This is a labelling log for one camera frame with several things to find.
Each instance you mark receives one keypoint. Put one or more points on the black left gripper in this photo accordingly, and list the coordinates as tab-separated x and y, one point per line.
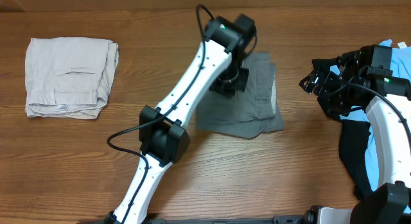
230	89

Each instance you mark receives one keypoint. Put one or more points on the black garment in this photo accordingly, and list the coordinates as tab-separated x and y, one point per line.
340	103

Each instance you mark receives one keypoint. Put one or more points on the beige shorts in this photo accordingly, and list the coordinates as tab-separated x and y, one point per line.
69	76

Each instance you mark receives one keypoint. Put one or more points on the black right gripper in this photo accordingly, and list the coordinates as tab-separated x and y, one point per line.
327	77

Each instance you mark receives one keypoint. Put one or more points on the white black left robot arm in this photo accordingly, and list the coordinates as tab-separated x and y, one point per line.
162	130

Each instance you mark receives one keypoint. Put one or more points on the grey shorts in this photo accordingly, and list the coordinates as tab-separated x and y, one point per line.
247	114

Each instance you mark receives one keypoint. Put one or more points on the light blue t-shirt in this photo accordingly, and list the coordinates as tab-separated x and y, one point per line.
372	147

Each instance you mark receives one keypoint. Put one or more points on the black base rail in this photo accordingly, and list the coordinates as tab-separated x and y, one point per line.
292	219

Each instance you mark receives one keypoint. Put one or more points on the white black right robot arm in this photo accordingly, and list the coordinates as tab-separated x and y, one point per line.
363	80

